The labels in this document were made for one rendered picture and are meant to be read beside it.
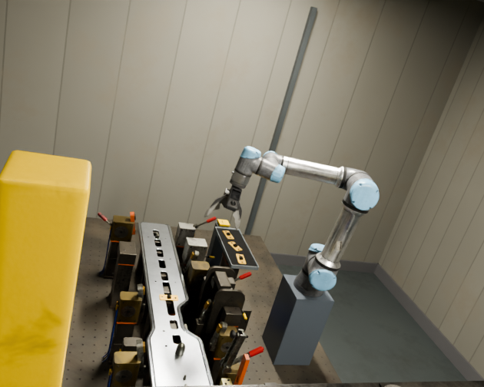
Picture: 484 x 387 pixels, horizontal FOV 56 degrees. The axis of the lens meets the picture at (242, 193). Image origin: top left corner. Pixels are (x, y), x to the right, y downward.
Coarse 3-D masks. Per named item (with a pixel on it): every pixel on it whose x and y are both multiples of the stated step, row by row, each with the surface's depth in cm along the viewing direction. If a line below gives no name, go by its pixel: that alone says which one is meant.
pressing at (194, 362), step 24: (144, 240) 244; (168, 240) 250; (144, 264) 224; (168, 264) 228; (168, 336) 181; (192, 336) 184; (168, 360) 169; (192, 360) 172; (168, 384) 159; (192, 384) 162
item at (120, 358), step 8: (120, 352) 161; (128, 352) 162; (136, 352) 163; (120, 360) 157; (128, 360) 158; (136, 360) 159; (112, 368) 158; (120, 368) 157; (128, 368) 158; (136, 368) 159; (112, 376) 158; (120, 376) 159; (128, 376) 160; (136, 376) 161; (112, 384) 159; (120, 384) 160; (128, 384) 161
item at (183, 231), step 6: (180, 228) 254; (186, 228) 255; (192, 228) 257; (180, 234) 256; (186, 234) 257; (192, 234) 258; (174, 240) 263; (180, 240) 257; (180, 246) 259; (180, 252) 261; (180, 258) 263
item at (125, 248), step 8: (120, 248) 225; (128, 248) 227; (120, 256) 222; (128, 256) 223; (120, 264) 224; (128, 264) 225; (120, 272) 226; (128, 272) 227; (120, 280) 228; (128, 280) 229; (112, 288) 236; (120, 288) 230; (128, 288) 231; (112, 296) 231; (112, 304) 233
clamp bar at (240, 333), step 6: (234, 330) 160; (240, 330) 162; (234, 336) 159; (240, 336) 159; (246, 336) 161; (234, 342) 164; (240, 342) 161; (234, 348) 161; (228, 354) 165; (234, 354) 162; (228, 360) 163
